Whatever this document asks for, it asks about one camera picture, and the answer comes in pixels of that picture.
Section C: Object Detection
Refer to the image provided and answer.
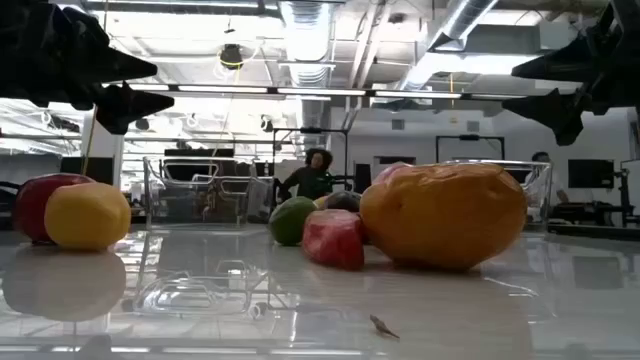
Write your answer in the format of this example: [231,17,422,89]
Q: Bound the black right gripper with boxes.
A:
[501,0,640,147]

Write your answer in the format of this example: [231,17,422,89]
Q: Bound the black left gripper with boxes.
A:
[0,0,175,135]

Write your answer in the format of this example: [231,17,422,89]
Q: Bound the yellow lemon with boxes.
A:
[43,182,132,251]

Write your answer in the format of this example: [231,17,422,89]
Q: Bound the red apple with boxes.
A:
[12,172,96,245]

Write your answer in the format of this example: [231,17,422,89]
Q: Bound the orange potato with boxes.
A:
[358,161,529,272]

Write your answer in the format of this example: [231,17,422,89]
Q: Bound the green lime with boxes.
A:
[268,195,320,247]

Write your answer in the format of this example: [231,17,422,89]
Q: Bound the dark purple plum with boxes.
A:
[322,190,362,214]

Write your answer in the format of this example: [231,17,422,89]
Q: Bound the white pillar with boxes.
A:
[81,107,125,189]

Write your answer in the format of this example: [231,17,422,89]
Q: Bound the person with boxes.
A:
[278,147,335,202]
[524,151,569,207]

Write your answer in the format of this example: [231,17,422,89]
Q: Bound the black panel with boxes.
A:
[59,157,115,186]

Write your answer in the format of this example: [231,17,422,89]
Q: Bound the clear plastic basket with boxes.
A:
[442,158,554,224]
[142,155,275,231]

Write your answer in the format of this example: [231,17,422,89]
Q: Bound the black equipment stand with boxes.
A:
[613,159,640,226]

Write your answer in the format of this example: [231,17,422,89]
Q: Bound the long ceiling light bar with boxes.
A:
[102,82,531,101]

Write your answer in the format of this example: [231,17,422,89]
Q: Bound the long red pepper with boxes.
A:
[301,208,366,272]

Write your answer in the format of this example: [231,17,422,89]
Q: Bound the small brown debris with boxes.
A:
[368,313,401,340]

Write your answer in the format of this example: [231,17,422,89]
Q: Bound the yellow hanging cable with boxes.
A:
[81,107,100,176]

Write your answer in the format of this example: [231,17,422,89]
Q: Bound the black wall monitor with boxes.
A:
[568,158,615,190]

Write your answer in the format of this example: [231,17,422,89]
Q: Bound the black frame stand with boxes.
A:
[272,127,350,191]
[435,133,506,164]

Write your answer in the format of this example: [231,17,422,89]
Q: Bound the large smooth ventilation duct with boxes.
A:
[399,0,501,91]

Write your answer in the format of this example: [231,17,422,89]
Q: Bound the silver corrugated duct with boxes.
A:
[279,0,334,146]

